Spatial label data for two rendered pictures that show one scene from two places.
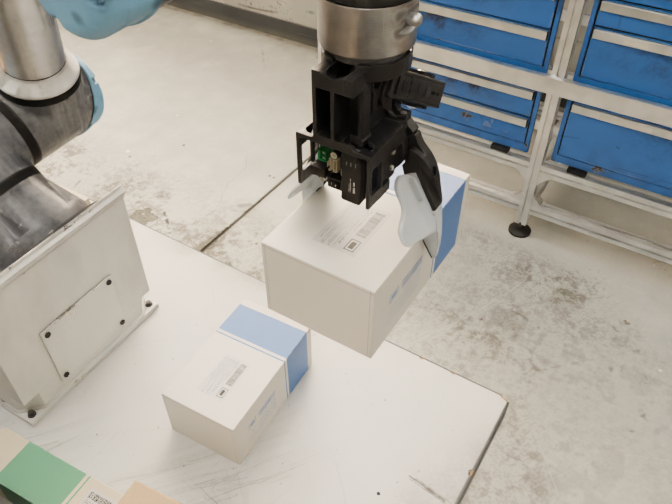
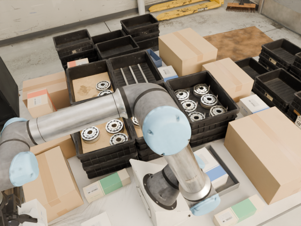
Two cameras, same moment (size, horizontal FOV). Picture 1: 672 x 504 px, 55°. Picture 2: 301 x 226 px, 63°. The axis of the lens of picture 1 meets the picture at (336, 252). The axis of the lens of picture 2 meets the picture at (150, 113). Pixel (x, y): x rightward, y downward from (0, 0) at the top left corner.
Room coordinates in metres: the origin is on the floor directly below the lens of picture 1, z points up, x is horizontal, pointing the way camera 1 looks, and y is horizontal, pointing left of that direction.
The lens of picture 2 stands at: (1.02, 0.02, 1.91)
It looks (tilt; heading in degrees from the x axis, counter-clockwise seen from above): 46 degrees down; 129
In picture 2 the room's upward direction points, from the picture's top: 6 degrees counter-clockwise
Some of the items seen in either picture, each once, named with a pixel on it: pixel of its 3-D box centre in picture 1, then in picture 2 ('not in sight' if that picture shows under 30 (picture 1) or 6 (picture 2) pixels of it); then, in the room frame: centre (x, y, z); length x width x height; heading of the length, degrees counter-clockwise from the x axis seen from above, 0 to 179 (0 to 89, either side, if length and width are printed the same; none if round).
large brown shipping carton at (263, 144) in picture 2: not in sight; (272, 152); (1.04, 0.96, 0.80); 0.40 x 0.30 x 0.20; 146
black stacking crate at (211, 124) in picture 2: not in sight; (199, 102); (0.57, 1.04, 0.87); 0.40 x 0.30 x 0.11; 143
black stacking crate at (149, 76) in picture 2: not in sight; (135, 76); (0.07, 1.05, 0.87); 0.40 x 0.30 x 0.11; 143
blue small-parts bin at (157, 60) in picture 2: not in sight; (148, 59); (-0.09, 1.41, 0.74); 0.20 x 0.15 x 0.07; 154
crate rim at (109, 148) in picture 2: not in sight; (101, 122); (0.21, 0.57, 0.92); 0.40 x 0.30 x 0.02; 143
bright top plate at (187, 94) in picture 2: not in sight; (181, 94); (0.44, 1.05, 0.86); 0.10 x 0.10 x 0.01
